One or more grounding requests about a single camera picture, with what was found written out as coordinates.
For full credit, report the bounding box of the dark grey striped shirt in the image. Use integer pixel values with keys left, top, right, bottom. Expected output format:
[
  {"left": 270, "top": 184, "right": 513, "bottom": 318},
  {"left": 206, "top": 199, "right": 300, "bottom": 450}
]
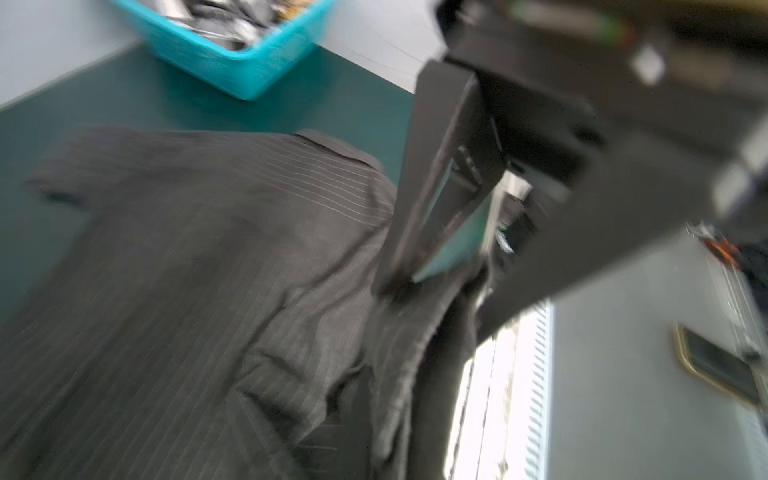
[{"left": 1, "top": 128, "right": 486, "bottom": 479}]

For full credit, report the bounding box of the yellow plaid shirt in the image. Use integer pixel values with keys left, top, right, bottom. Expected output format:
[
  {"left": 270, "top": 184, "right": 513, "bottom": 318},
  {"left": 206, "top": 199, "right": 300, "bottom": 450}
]
[{"left": 274, "top": 0, "right": 314, "bottom": 22}]

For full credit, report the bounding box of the black white checked shirt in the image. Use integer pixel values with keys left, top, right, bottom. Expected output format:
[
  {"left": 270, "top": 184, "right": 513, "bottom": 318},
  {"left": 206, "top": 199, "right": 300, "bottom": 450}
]
[{"left": 142, "top": 0, "right": 278, "bottom": 51}]

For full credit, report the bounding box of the teal plastic basket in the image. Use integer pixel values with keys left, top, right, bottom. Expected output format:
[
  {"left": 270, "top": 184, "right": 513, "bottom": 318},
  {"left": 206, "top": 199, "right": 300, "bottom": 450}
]
[{"left": 113, "top": 1, "right": 335, "bottom": 101}]

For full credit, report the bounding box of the white slotted cable duct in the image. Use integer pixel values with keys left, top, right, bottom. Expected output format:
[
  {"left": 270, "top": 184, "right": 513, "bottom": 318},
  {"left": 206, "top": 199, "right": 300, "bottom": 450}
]
[{"left": 442, "top": 300, "right": 554, "bottom": 479}]

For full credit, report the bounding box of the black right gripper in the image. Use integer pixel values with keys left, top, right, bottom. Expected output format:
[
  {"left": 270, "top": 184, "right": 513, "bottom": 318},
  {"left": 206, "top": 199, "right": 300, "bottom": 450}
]
[{"left": 372, "top": 1, "right": 767, "bottom": 296}]

